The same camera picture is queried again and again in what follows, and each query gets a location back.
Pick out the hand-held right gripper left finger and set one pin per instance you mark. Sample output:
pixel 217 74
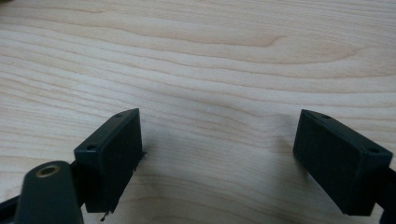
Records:
pixel 110 160

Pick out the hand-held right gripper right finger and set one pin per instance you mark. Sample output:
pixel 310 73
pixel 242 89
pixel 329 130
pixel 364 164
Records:
pixel 336 161

